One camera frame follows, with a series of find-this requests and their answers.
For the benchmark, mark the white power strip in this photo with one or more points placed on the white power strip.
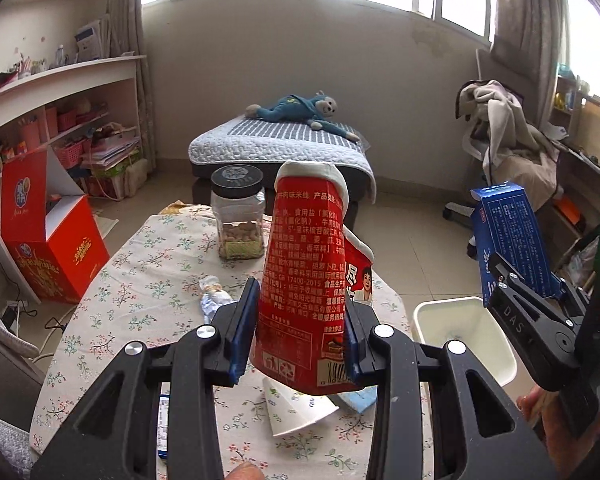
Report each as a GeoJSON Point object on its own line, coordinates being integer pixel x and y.
{"type": "Point", "coordinates": [15, 310]}

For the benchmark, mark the light blue face mask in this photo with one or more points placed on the light blue face mask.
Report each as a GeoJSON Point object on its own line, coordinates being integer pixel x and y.
{"type": "Point", "coordinates": [357, 400]}

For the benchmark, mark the blue and white packet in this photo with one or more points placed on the blue and white packet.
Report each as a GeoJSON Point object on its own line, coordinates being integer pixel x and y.
{"type": "Point", "coordinates": [164, 430]}

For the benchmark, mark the clear plastic jar black lid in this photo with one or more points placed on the clear plastic jar black lid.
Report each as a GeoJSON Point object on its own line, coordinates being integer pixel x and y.
{"type": "Point", "coordinates": [237, 210]}

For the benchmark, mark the red cardboard box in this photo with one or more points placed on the red cardboard box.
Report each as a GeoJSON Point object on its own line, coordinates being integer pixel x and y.
{"type": "Point", "coordinates": [55, 260]}

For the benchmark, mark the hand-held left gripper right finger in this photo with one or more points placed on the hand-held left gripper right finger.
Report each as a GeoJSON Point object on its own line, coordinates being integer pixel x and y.
{"type": "Point", "coordinates": [352, 345]}

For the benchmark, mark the person's right hand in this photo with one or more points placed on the person's right hand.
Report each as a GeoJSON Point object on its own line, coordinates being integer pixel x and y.
{"type": "Point", "coordinates": [537, 407]}

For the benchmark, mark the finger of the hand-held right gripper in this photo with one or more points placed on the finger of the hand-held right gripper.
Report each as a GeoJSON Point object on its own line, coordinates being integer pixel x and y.
{"type": "Point", "coordinates": [575, 300]}
{"type": "Point", "coordinates": [530, 325]}

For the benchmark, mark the white and blue booklet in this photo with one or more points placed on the white and blue booklet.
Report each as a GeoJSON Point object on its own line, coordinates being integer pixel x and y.
{"type": "Point", "coordinates": [90, 42]}

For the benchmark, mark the yellow cloth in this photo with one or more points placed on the yellow cloth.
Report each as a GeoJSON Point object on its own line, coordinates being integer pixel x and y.
{"type": "Point", "coordinates": [177, 207]}

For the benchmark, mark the crushed red noodle cup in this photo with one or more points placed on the crushed red noodle cup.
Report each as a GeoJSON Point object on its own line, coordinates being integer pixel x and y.
{"type": "Point", "coordinates": [300, 260]}

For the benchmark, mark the white and pink bookshelf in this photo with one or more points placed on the white and pink bookshelf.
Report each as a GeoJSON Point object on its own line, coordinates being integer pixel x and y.
{"type": "Point", "coordinates": [95, 80]}

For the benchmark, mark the flattened white paper cup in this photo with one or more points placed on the flattened white paper cup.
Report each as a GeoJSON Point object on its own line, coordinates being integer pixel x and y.
{"type": "Point", "coordinates": [290, 410]}

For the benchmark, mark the beige clothes pile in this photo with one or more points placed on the beige clothes pile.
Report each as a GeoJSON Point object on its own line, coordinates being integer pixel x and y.
{"type": "Point", "coordinates": [505, 130]}

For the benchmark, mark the orange box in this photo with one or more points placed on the orange box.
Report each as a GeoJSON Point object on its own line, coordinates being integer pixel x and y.
{"type": "Point", "coordinates": [567, 210]}

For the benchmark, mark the pink plastic basket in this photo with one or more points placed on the pink plastic basket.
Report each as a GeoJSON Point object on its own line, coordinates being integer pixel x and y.
{"type": "Point", "coordinates": [69, 155]}
{"type": "Point", "coordinates": [65, 119]}

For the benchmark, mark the white office chair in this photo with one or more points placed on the white office chair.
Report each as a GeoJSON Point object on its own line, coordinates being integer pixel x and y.
{"type": "Point", "coordinates": [460, 210]}

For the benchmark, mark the clear plastic bag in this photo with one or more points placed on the clear plastic bag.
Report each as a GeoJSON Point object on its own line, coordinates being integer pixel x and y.
{"type": "Point", "coordinates": [577, 267]}

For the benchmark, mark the side window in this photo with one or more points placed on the side window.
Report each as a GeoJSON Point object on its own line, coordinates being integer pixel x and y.
{"type": "Point", "coordinates": [587, 40]}

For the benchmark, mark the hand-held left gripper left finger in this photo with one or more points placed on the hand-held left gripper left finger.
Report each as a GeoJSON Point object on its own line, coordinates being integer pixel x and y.
{"type": "Point", "coordinates": [244, 330]}

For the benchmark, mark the blue plush monkey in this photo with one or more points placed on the blue plush monkey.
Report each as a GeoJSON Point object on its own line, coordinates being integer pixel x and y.
{"type": "Point", "coordinates": [290, 110]}

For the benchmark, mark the wooden desk with shelves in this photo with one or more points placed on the wooden desk with shelves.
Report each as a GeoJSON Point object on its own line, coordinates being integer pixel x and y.
{"type": "Point", "coordinates": [590, 170]}

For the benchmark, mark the grey patterned curtain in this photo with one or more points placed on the grey patterned curtain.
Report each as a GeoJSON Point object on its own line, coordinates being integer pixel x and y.
{"type": "Point", "coordinates": [525, 20]}
{"type": "Point", "coordinates": [127, 35]}

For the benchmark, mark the beige fluffy bag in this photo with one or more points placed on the beige fluffy bag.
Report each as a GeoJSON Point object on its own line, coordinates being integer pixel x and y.
{"type": "Point", "coordinates": [135, 177]}

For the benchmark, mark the crumpled clear plastic wrapper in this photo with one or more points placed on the crumpled clear plastic wrapper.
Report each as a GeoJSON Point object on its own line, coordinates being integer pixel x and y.
{"type": "Point", "coordinates": [212, 300]}

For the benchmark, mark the person's left hand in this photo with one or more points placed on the person's left hand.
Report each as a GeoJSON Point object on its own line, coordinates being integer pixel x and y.
{"type": "Point", "coordinates": [246, 472]}

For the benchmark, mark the grey quilted bed cover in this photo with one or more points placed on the grey quilted bed cover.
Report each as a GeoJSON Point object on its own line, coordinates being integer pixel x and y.
{"type": "Point", "coordinates": [260, 145]}

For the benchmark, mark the blue cardboard box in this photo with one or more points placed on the blue cardboard box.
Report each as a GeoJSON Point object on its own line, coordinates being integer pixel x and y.
{"type": "Point", "coordinates": [510, 230]}

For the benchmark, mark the white trash bin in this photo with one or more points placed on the white trash bin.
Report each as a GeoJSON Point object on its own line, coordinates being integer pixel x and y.
{"type": "Point", "coordinates": [460, 330]}

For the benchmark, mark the floral tablecloth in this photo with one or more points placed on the floral tablecloth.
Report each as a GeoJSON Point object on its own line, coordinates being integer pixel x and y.
{"type": "Point", "coordinates": [130, 310]}

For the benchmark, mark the pink pen holder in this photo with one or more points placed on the pink pen holder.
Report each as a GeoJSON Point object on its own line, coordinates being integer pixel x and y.
{"type": "Point", "coordinates": [30, 137]}

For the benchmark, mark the stack of papers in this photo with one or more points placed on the stack of papers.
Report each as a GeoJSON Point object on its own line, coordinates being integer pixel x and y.
{"type": "Point", "coordinates": [112, 147]}

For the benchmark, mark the dark bed base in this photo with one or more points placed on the dark bed base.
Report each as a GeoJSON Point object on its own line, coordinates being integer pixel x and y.
{"type": "Point", "coordinates": [202, 190]}

